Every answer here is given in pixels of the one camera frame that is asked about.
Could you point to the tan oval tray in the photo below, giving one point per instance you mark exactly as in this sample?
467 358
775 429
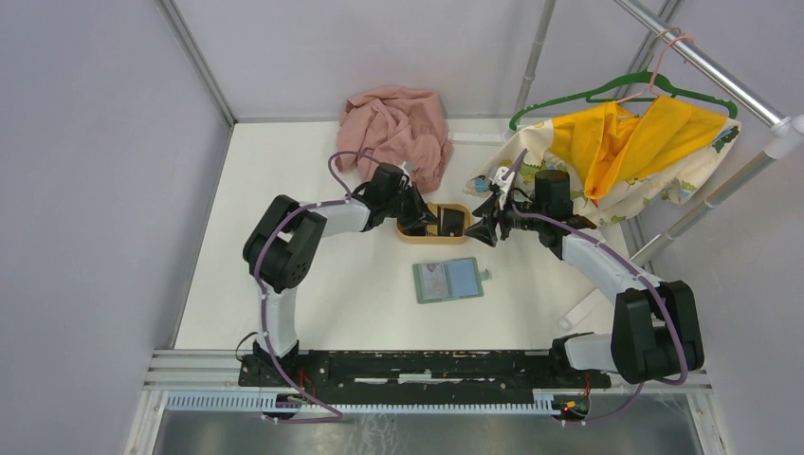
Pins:
427 234

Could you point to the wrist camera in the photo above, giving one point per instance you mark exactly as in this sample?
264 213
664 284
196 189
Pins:
408 172
502 181

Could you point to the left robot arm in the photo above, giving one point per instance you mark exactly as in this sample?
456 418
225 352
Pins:
281 249

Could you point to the pink crumpled cloth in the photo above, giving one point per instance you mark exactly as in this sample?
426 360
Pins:
393 124

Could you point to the green leather card holder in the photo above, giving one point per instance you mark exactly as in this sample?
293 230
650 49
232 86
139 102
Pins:
456 279

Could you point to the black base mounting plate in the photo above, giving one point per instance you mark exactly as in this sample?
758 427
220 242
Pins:
448 378

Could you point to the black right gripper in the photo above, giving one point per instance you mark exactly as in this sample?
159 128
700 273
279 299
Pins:
484 231

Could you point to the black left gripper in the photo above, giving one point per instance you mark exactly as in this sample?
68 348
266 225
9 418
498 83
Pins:
419 208

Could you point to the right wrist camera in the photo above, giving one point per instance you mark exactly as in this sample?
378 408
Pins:
502 181

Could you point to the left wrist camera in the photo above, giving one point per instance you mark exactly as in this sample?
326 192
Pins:
408 172

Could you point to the dinosaur print yellow garment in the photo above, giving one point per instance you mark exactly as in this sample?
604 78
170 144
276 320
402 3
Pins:
618 162

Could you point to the metal clothes rack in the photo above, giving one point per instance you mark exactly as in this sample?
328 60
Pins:
787 131

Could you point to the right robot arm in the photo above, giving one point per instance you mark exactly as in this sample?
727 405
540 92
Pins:
655 333

